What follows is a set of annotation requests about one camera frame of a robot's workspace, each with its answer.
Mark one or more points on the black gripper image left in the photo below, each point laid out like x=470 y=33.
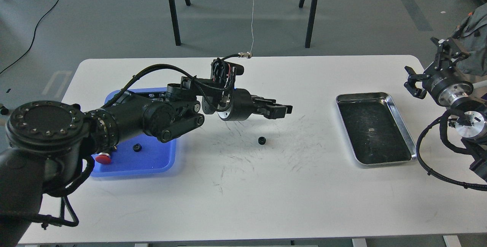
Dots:
x=244 y=104

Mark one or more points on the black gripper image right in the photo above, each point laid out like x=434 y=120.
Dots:
x=442 y=80

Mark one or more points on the small black gear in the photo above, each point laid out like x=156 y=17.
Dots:
x=262 y=140
x=137 y=147

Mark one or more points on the black robot arm image left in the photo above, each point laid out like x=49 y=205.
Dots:
x=51 y=143

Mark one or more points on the silver metal tray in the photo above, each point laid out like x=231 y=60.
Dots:
x=375 y=129

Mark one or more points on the blue plastic tray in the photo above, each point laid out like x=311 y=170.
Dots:
x=154 y=158

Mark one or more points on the grey backpack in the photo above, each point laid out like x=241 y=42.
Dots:
x=472 y=33

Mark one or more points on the black caster wheel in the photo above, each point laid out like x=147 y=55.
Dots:
x=3 y=110

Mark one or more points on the red push button switch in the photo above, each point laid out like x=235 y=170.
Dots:
x=104 y=156

